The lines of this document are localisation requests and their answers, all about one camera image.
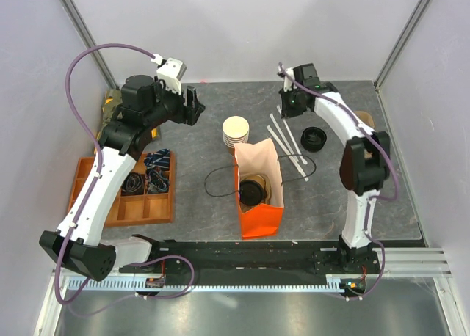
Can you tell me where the striped blue necktie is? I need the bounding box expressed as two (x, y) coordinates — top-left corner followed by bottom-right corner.
(144, 148), (171, 171)

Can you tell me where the black coffee cup lid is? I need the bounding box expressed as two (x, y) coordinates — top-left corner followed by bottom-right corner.
(239, 179), (259, 207)

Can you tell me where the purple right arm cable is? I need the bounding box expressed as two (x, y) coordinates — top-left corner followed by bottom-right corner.
(277, 61), (401, 302)

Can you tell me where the black coiled belt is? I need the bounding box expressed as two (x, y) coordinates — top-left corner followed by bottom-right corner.
(121, 172), (145, 197)

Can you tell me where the brown paper coffee cup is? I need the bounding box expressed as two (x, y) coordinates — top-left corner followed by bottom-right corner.
(248, 174), (271, 205)

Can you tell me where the orange paper bag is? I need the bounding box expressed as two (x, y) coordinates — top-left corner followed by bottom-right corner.
(203, 137), (317, 241)

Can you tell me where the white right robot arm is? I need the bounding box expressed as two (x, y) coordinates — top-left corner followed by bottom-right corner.
(278, 64), (394, 273)

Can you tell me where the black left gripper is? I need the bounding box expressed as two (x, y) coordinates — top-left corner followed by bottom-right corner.
(145, 76), (206, 129)

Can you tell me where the stack of black lids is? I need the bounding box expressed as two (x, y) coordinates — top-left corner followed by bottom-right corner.
(300, 127), (327, 153)

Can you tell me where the stack of paper cups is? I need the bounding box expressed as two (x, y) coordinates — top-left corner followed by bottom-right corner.
(222, 116), (250, 155)

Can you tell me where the camouflage folded cloth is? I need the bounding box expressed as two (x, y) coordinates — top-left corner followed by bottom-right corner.
(96, 89), (161, 148)

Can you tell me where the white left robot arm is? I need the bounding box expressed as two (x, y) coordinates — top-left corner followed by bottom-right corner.
(39, 75), (205, 281)

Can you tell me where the orange wooden compartment tray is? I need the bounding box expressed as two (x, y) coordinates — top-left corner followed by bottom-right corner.
(68, 150), (176, 228)

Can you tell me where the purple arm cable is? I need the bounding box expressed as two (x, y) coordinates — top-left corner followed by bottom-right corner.
(277, 61), (401, 302)
(54, 43), (195, 318)

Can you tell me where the aluminium cable duct rail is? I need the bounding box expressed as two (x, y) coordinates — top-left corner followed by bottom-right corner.
(84, 274), (345, 293)

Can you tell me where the white wrapped straw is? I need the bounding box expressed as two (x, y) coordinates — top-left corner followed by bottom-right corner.
(276, 105), (308, 165)
(269, 113), (304, 170)
(267, 125), (309, 182)

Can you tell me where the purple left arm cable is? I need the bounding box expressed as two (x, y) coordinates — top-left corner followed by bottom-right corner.
(54, 43), (195, 318)

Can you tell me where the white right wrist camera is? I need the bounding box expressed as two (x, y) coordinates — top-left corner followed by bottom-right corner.
(278, 66), (296, 92)

